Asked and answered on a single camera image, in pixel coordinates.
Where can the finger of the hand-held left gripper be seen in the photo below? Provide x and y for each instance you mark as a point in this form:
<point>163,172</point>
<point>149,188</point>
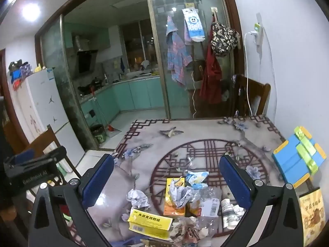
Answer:
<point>43,155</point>

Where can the teal kitchen base cabinets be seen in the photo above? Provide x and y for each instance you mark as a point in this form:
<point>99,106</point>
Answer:
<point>144,92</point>

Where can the pink printed wrapper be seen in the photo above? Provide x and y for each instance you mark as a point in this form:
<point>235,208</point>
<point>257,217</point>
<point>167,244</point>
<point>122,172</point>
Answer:
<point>190,230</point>

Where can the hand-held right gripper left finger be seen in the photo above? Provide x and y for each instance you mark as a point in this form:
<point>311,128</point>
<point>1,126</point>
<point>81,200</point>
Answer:
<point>99,182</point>

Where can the clear plastic bottle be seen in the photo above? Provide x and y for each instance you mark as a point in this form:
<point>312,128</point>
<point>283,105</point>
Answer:
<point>209,208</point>

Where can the white refrigerator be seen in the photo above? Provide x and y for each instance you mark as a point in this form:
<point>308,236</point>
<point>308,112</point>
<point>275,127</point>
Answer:
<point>48,103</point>

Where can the hanging red bag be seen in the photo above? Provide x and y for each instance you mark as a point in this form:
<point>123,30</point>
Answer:
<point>212,79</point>

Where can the black frying pan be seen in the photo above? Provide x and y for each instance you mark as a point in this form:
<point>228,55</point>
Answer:
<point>96,83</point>

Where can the dark kitchen waste bin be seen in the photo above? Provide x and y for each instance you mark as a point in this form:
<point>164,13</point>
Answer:
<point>98,133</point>

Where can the red broom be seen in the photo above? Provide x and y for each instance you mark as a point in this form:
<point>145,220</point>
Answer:
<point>111,128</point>

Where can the crumpled white paper ball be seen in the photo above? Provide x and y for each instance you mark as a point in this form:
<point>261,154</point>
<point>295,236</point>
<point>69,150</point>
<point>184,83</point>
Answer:
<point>137,198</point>

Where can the blue white hanging bag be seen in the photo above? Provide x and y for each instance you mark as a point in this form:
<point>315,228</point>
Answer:
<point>194,25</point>

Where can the blue green folding stool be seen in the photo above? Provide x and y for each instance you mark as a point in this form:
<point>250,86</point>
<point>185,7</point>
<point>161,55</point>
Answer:
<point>295,157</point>

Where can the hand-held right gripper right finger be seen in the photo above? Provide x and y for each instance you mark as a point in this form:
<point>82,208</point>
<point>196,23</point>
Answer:
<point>235,184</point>

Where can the black range hood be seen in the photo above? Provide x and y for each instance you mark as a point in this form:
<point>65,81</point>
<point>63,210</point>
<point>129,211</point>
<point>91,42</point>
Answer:
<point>84,59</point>

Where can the carved wooden chair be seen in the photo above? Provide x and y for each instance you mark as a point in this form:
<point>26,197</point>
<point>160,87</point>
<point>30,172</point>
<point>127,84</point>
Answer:
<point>43,144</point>

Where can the crumpled printed paper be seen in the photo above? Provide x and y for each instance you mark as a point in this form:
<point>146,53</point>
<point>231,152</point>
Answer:
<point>181,194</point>

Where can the round ceiling lamp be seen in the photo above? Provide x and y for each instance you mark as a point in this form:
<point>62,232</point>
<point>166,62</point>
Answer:
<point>30,11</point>

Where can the pile of colourful boxes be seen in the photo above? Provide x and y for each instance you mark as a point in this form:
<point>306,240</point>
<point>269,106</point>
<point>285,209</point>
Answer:
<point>18,74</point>

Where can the brown bag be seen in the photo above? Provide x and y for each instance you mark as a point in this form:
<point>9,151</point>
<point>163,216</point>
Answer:
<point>198,72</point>

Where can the yellow medicine box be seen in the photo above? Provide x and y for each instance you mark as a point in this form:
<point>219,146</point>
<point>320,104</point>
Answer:
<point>150,222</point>

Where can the blue white snack wrapper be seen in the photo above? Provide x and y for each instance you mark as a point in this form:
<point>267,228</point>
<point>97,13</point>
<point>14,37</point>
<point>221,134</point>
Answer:
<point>196,178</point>

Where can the yellow printed bag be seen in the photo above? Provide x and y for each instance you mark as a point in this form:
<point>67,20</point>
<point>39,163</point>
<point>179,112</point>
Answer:
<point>312,216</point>

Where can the orange yellow packet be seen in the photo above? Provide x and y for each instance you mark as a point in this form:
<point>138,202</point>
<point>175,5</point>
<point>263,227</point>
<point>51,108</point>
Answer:
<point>174,211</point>

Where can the white wall power strip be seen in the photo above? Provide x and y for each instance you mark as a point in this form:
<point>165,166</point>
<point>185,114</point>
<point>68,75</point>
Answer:
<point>259,49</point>

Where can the pink blue plaid cloth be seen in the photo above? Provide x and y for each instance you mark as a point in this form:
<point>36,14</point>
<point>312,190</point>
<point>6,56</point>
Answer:
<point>177,59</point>

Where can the plain wooden chair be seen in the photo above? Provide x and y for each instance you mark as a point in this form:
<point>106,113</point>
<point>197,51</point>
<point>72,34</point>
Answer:
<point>257,95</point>

